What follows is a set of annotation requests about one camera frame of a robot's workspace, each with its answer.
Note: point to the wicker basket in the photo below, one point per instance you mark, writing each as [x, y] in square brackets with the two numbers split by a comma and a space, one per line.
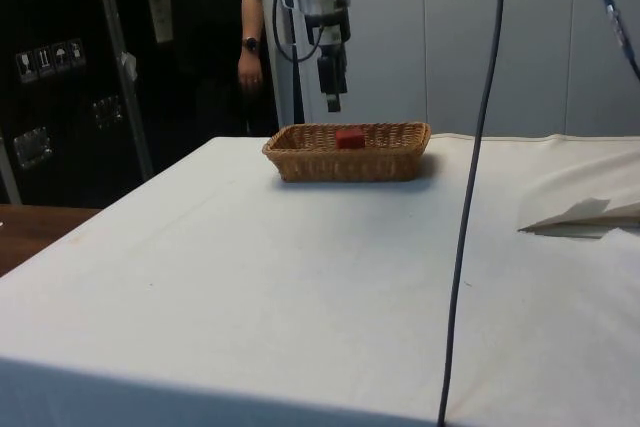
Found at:
[345, 167]

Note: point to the red cube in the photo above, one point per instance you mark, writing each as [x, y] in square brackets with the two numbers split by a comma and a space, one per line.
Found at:
[350, 139]

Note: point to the pale grey locker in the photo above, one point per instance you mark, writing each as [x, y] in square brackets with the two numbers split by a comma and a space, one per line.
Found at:
[390, 72]
[600, 107]

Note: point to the black cabinet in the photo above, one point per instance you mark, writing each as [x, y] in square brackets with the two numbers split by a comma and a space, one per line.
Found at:
[65, 7]

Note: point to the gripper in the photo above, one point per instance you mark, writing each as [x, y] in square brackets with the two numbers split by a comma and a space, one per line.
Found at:
[320, 27]

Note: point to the person in black clothing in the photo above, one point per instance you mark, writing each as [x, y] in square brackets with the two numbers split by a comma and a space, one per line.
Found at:
[215, 22]

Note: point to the dark wristwatch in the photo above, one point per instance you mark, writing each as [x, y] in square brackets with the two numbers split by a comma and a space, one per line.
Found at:
[249, 43]

